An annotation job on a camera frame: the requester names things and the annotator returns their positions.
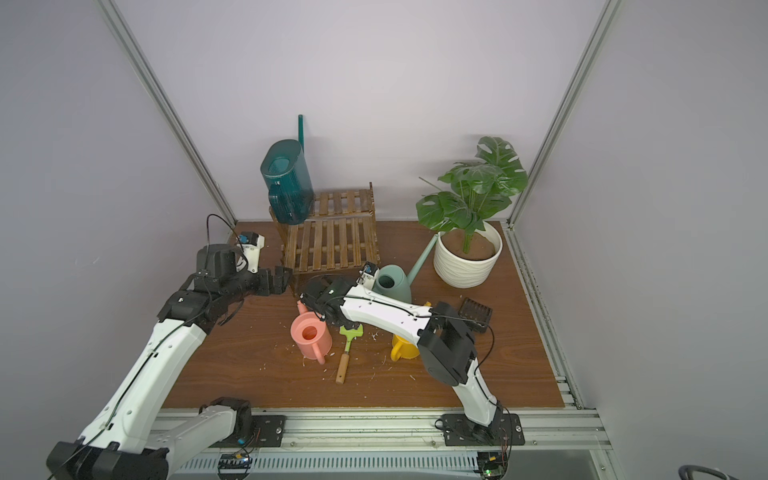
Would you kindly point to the wooden slatted shelf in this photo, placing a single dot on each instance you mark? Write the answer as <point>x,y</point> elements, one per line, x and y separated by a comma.
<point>340,235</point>

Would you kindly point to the aluminium front rail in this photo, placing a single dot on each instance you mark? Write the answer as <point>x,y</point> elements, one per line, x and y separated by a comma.
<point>386,429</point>

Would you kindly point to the green toy rake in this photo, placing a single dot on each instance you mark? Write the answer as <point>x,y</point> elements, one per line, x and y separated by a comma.
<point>349,335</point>

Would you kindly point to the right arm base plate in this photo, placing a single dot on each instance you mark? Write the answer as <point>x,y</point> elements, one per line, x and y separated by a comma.
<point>457,430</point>

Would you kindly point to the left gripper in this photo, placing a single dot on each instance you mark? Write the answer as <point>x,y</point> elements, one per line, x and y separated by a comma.
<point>276,280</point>

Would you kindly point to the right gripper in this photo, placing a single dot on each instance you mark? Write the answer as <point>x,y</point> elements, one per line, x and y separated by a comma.
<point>315,289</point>

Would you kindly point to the green monstera plant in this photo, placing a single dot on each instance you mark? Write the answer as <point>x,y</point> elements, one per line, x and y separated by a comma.
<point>476,190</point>

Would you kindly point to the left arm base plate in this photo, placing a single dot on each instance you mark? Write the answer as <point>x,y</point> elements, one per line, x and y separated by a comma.
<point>266,431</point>

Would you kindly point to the white ribbed plant pot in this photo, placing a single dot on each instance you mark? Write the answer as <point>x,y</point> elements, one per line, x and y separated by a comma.
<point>466,261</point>

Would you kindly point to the light green watering can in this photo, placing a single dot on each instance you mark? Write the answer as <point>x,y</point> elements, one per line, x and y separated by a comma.
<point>392,281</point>

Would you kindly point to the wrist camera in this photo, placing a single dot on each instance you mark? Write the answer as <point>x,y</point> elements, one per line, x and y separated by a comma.
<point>250,244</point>
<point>368,274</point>

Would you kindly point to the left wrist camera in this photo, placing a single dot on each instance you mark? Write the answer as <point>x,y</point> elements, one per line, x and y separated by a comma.
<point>250,244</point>

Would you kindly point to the dark teal watering can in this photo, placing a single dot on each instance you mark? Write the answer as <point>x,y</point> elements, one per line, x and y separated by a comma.
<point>286,175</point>

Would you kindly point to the yellow watering can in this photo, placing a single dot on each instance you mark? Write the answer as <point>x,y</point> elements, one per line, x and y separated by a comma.
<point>402,347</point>

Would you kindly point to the black plastic scoop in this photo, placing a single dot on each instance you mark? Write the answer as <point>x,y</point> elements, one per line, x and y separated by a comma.
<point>477,315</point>

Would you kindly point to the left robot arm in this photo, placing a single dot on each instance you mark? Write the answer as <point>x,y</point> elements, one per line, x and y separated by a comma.
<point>118,443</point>

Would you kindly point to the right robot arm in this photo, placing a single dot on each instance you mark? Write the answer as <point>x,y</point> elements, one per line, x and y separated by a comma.
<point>446,344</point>

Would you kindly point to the pink watering can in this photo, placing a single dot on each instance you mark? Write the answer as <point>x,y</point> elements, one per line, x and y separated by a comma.
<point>311,335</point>

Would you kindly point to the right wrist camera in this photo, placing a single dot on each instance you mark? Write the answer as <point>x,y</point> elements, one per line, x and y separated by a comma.
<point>368,274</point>

